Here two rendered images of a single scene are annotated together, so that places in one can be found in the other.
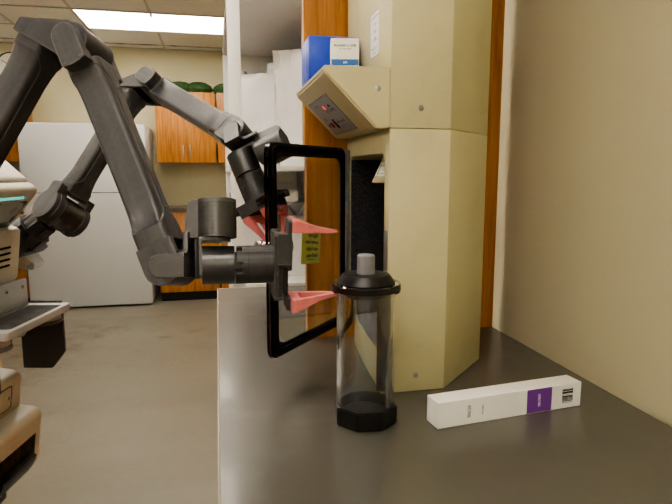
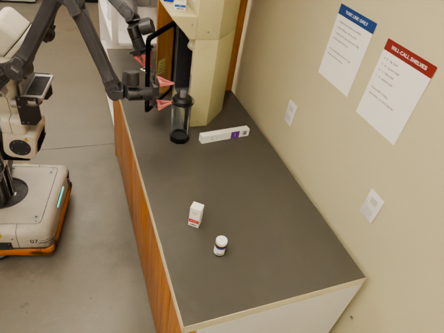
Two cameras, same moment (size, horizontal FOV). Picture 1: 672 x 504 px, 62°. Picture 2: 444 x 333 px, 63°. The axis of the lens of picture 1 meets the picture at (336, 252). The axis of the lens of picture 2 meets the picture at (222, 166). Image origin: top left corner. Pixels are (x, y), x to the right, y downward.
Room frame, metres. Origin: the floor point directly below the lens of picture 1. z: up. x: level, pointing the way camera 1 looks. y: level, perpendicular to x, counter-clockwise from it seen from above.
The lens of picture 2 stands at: (-0.63, 0.10, 2.01)
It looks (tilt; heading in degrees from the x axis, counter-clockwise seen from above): 39 degrees down; 345
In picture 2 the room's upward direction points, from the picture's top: 11 degrees clockwise
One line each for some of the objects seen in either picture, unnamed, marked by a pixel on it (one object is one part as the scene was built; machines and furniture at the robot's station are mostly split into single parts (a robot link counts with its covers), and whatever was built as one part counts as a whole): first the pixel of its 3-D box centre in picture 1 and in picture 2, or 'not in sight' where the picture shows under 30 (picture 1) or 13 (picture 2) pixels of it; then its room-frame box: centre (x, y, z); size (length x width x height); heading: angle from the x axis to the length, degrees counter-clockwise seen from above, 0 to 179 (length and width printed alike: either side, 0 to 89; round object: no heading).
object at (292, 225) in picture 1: (307, 240); (163, 86); (0.85, 0.04, 1.23); 0.09 x 0.07 x 0.07; 102
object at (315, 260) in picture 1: (309, 244); (160, 67); (1.13, 0.05, 1.19); 0.30 x 0.01 x 0.40; 152
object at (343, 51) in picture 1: (344, 58); (180, 1); (1.05, -0.01, 1.54); 0.05 x 0.05 x 0.06; 2
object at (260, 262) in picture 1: (260, 264); (147, 93); (0.83, 0.11, 1.20); 0.07 x 0.07 x 0.10; 12
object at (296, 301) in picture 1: (306, 285); (162, 100); (0.85, 0.04, 1.16); 0.09 x 0.07 x 0.07; 102
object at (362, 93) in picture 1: (337, 107); (175, 15); (1.11, 0.00, 1.46); 0.32 x 0.11 x 0.10; 12
